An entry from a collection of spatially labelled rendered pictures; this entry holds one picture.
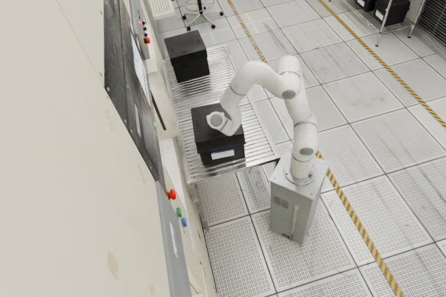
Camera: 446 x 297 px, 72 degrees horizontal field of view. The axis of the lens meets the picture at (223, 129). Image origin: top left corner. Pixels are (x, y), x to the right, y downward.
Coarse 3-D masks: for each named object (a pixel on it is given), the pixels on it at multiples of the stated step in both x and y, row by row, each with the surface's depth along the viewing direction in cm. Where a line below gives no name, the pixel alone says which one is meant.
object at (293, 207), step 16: (320, 160) 187; (272, 176) 184; (320, 176) 181; (272, 192) 193; (288, 192) 183; (304, 192) 175; (320, 192) 207; (272, 208) 210; (288, 208) 198; (304, 208) 187; (272, 224) 230; (288, 224) 215; (304, 224) 202; (304, 240) 230
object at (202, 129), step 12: (192, 108) 193; (204, 108) 192; (216, 108) 190; (192, 120) 186; (204, 120) 185; (204, 132) 179; (216, 132) 178; (240, 132) 176; (204, 144) 177; (216, 144) 179; (228, 144) 180; (240, 144) 182
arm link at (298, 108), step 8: (288, 56) 130; (280, 64) 129; (288, 64) 127; (296, 64) 128; (280, 72) 126; (296, 72) 124; (304, 88) 136; (304, 96) 136; (288, 104) 138; (296, 104) 136; (304, 104) 137; (288, 112) 143; (296, 112) 139; (304, 112) 140; (312, 112) 152; (296, 120) 145; (304, 120) 153; (312, 120) 154
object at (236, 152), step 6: (216, 150) 184; (222, 150) 185; (228, 150) 186; (234, 150) 187; (240, 150) 188; (204, 156) 187; (210, 156) 188; (216, 156) 189; (222, 156) 190; (228, 156) 191; (234, 156) 192; (240, 156) 193; (204, 162) 192; (210, 162) 193; (216, 162) 194
